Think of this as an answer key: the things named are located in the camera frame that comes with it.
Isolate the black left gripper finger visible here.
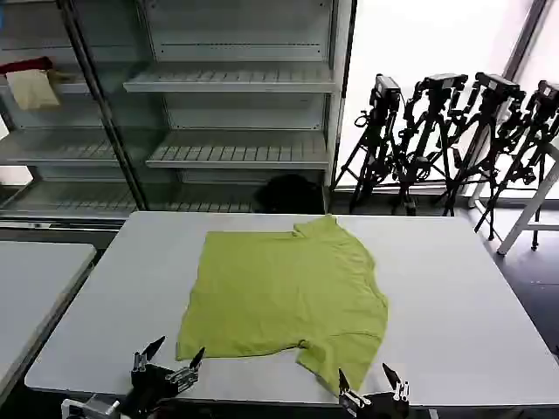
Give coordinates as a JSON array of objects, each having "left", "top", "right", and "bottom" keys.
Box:
[
  {"left": 165, "top": 347, "right": 206, "bottom": 392},
  {"left": 133, "top": 334, "right": 167, "bottom": 373}
]

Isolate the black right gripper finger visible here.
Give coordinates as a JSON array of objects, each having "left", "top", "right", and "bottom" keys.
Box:
[
  {"left": 336, "top": 367, "right": 366, "bottom": 411},
  {"left": 382, "top": 361, "right": 411, "bottom": 402}
]

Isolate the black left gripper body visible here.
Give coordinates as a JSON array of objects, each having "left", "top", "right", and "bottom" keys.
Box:
[{"left": 118, "top": 364, "right": 196, "bottom": 419}]

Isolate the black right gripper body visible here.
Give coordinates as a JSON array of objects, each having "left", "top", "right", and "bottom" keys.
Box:
[{"left": 350, "top": 391, "right": 411, "bottom": 419}]

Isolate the green t-shirt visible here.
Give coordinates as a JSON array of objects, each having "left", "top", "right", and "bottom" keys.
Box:
[{"left": 175, "top": 213, "right": 390, "bottom": 393}]

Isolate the grey side table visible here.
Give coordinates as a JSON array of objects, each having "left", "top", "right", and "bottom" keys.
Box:
[{"left": 0, "top": 240, "right": 98, "bottom": 396}]

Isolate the black bag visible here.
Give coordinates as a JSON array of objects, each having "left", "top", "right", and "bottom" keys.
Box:
[{"left": 254, "top": 173, "right": 325, "bottom": 215}]

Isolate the glass-fronted shelf unit with cloths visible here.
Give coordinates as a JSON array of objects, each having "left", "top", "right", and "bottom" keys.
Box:
[{"left": 0, "top": 0, "right": 148, "bottom": 222}]

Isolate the grey metal shelf unit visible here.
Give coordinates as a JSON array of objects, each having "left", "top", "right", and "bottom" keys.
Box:
[{"left": 123, "top": 0, "right": 358, "bottom": 215}]

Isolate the black camera tripod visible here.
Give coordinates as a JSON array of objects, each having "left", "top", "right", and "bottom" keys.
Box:
[
  {"left": 348, "top": 72, "right": 405, "bottom": 216},
  {"left": 473, "top": 79, "right": 559, "bottom": 251},
  {"left": 440, "top": 71, "right": 526, "bottom": 218},
  {"left": 390, "top": 72, "right": 469, "bottom": 218}
]

